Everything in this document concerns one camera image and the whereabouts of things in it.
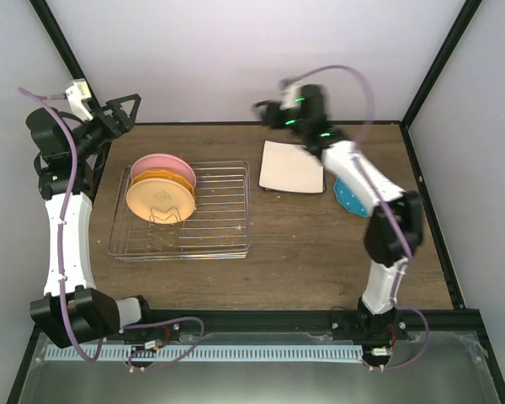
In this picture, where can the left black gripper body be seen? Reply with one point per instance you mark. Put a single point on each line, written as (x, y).
(109, 133)

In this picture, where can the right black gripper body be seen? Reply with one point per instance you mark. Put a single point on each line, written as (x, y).
(274, 123)

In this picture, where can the plain white square plate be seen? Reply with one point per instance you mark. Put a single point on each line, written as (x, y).
(289, 166)

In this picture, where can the orange dotted scalloped plate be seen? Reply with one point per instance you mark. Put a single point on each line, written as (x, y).
(166, 174)

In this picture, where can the light orange round plate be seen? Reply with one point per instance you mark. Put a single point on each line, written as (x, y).
(160, 200)

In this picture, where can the teal dotted scalloped plate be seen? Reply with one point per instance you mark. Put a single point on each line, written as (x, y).
(347, 199)

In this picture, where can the floral square plate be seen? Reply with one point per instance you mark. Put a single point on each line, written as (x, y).
(294, 191)

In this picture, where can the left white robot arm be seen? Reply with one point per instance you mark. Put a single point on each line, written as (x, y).
(72, 310)

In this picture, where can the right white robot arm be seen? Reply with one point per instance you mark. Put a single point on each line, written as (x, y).
(395, 228)

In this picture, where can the pink round plate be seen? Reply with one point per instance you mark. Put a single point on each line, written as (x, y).
(164, 161)

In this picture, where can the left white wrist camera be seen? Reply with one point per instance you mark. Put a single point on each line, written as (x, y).
(77, 94)

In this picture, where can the chrome wire dish rack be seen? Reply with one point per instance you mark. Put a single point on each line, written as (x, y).
(218, 229)

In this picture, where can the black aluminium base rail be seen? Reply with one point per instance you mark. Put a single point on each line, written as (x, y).
(341, 324)

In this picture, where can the white slotted cable duct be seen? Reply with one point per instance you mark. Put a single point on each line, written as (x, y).
(239, 353)

